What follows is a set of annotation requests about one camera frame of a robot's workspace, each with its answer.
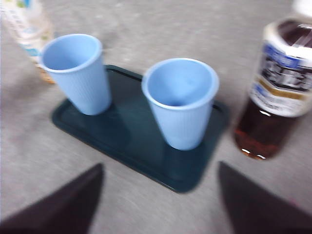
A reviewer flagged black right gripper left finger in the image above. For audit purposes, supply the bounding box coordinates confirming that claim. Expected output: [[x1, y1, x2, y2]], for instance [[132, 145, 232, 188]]
[[0, 163, 104, 234]]

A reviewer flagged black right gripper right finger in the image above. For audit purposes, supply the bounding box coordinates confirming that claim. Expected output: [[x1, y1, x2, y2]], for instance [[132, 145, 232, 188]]
[[217, 160, 312, 234]]

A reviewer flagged dark oolong tea bottle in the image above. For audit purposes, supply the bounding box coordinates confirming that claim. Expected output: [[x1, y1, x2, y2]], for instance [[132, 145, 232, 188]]
[[233, 0, 312, 160]]

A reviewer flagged blue ribbed plastic cup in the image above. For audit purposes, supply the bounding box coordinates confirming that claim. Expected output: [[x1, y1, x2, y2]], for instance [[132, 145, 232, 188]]
[[141, 58, 220, 151], [40, 33, 113, 116]]

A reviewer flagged jasmine oolong tea bottle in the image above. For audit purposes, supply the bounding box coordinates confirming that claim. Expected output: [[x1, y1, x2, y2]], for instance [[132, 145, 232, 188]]
[[0, 0, 56, 85]]

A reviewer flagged dark blue rectangular tray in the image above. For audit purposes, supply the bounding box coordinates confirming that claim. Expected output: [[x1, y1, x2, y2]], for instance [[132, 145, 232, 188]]
[[51, 64, 230, 194]]

